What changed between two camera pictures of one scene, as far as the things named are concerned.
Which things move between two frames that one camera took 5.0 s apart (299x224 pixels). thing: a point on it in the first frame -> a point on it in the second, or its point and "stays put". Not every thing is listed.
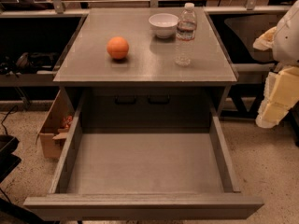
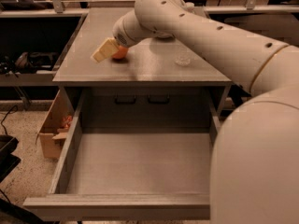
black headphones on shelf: (27, 63) stays put
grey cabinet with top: (145, 67) stays put
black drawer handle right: (159, 101) stays put
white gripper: (287, 42) -> (120, 35)
